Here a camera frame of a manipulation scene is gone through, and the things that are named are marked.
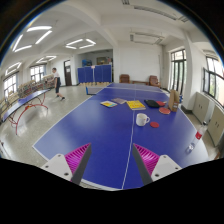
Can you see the brown paper bag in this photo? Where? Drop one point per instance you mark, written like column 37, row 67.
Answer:
column 173, row 100

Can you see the white ceramic mug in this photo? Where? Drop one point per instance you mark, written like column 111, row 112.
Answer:
column 142, row 119

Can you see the black paddle case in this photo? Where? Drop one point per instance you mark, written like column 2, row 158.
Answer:
column 152, row 103

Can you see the red paddle behind case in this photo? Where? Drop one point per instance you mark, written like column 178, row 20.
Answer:
column 161, row 103

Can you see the brown armchair right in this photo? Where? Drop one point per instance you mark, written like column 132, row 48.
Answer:
column 153, row 81

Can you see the clear plastic water bottle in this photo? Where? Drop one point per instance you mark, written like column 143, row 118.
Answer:
column 197, row 137

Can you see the brown armchair left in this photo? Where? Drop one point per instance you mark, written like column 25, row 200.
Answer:
column 124, row 78

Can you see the brown armchair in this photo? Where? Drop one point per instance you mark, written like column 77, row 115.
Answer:
column 124, row 78
column 153, row 81

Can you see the person in white shirt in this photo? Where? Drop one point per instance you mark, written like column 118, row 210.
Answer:
column 57, row 83

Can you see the colourful thin booklet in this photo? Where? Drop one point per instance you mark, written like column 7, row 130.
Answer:
column 108, row 104

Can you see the blue partition screens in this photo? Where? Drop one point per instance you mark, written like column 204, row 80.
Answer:
column 97, row 73

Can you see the red table tennis paddle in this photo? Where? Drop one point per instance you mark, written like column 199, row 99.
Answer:
column 164, row 110

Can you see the yellow book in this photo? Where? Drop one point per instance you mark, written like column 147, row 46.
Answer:
column 136, row 105

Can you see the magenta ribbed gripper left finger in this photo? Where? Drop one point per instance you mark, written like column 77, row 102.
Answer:
column 71, row 166

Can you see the small red round lid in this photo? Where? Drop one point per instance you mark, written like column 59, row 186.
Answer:
column 154, row 124

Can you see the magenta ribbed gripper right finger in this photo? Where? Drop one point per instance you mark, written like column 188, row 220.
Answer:
column 151, row 166

